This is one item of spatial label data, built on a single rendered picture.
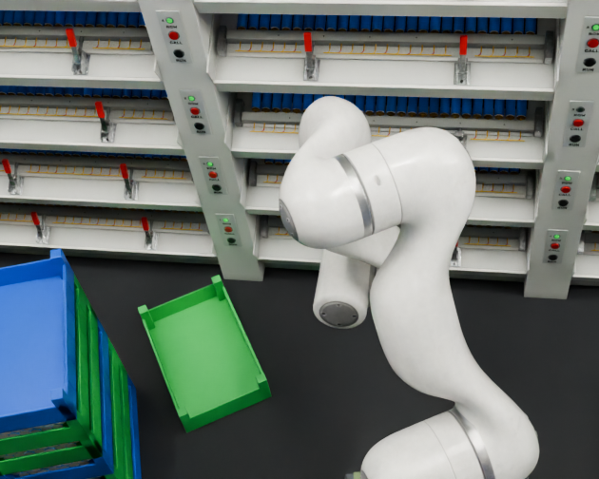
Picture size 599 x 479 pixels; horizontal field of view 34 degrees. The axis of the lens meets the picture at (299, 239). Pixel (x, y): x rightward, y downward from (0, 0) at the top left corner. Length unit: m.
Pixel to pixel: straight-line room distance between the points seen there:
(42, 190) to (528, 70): 1.09
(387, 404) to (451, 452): 0.91
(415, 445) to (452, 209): 0.32
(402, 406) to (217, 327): 0.47
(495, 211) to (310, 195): 1.02
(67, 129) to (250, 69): 0.45
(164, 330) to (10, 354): 0.59
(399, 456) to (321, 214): 0.35
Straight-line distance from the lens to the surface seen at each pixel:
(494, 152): 1.92
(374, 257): 1.44
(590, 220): 2.08
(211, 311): 2.32
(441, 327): 1.18
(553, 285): 2.26
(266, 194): 2.11
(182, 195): 2.15
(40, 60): 1.95
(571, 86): 1.76
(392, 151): 1.12
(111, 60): 1.90
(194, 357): 2.27
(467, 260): 2.22
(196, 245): 2.31
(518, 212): 2.07
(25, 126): 2.12
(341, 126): 1.20
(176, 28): 1.74
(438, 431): 1.28
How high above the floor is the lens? 1.96
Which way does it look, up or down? 54 degrees down
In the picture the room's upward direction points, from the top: 10 degrees counter-clockwise
